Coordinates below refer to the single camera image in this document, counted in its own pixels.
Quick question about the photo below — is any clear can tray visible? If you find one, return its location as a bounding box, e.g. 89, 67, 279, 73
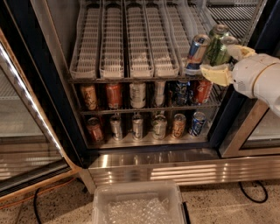
164, 0, 206, 75
69, 0, 102, 80
124, 0, 154, 79
185, 0, 217, 63
99, 0, 124, 79
144, 0, 179, 77

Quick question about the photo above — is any red can shelf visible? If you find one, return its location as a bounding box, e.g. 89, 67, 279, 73
87, 117, 104, 142
193, 80, 213, 104

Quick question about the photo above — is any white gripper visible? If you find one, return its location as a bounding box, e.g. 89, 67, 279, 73
200, 45, 280, 98

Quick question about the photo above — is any black cable left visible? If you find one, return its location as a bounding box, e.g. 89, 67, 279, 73
32, 186, 45, 224

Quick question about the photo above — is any green can rear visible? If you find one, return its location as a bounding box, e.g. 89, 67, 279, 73
207, 24, 229, 57

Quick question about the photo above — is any red can middle shelf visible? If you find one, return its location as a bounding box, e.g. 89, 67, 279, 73
193, 80, 213, 104

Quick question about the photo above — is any dark blue can middle shelf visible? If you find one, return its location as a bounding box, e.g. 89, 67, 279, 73
171, 80, 191, 106

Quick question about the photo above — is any open glass fridge door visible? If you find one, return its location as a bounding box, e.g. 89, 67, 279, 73
0, 29, 81, 201

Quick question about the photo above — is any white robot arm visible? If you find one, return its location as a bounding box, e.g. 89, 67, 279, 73
199, 45, 280, 116

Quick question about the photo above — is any blue can bottom shelf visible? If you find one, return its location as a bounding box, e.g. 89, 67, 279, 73
189, 111, 206, 137

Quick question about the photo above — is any clear plastic bin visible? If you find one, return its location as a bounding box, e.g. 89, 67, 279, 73
92, 180, 187, 224

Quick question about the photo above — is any stainless steel fridge cabinet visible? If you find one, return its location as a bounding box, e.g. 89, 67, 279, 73
0, 0, 279, 191

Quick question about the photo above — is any green can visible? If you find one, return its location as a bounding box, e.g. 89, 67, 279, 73
207, 24, 229, 57
210, 36, 238, 66

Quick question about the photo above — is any tan can middle shelf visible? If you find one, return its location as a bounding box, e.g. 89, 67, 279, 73
80, 85, 97, 110

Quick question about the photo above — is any orange can middle shelf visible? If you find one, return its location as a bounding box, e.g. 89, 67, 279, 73
106, 83, 123, 109

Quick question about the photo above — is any red can bottom shelf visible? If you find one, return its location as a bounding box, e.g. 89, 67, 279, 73
87, 117, 104, 142

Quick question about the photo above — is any black power cable right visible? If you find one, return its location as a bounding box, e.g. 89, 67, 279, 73
237, 179, 270, 205

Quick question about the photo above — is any right glass fridge door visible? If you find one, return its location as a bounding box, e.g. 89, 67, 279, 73
219, 99, 280, 159

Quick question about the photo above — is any orange extension cable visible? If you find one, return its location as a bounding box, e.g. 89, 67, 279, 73
0, 177, 77, 210

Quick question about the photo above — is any blue silver redbull can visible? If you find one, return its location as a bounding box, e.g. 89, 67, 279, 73
185, 34, 211, 75

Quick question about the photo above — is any green can front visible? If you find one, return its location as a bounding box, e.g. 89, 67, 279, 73
210, 36, 238, 66

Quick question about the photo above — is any slim white can middle shelf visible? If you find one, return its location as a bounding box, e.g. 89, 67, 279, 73
155, 81, 165, 107

